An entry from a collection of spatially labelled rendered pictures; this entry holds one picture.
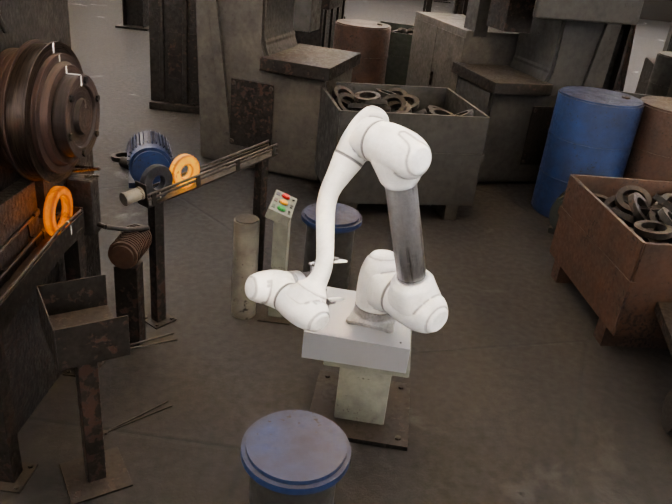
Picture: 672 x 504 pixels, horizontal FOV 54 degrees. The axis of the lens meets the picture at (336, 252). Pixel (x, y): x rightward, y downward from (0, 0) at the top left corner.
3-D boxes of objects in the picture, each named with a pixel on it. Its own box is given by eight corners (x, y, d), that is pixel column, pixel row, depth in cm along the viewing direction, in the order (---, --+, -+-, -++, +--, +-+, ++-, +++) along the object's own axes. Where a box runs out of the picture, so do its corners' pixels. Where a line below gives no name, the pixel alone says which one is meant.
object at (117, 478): (73, 518, 212) (52, 330, 180) (57, 464, 232) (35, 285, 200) (137, 497, 223) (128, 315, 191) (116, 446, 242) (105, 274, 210)
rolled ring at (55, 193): (71, 179, 245) (62, 178, 245) (49, 197, 229) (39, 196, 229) (75, 224, 253) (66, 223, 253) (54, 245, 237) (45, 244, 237)
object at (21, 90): (13, 201, 214) (-6, 52, 193) (75, 156, 256) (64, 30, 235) (33, 203, 214) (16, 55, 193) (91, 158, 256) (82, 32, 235)
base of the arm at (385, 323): (402, 307, 264) (404, 295, 262) (392, 334, 244) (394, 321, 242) (357, 297, 267) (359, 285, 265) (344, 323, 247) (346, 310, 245)
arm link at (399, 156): (415, 300, 248) (458, 327, 233) (383, 321, 242) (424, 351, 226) (393, 110, 204) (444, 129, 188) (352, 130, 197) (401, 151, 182)
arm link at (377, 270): (378, 291, 262) (386, 240, 253) (409, 312, 249) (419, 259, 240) (345, 299, 252) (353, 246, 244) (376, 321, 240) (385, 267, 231)
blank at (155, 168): (136, 169, 279) (141, 171, 277) (166, 158, 290) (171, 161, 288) (141, 202, 287) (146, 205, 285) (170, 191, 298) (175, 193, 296)
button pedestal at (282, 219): (256, 324, 323) (262, 207, 296) (264, 299, 345) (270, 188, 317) (288, 327, 323) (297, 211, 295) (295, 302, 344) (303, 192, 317)
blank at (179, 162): (166, 159, 290) (171, 161, 288) (194, 149, 300) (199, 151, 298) (170, 191, 298) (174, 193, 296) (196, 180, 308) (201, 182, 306)
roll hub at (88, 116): (55, 167, 218) (47, 82, 206) (89, 142, 243) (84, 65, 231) (72, 169, 218) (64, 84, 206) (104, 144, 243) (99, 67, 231)
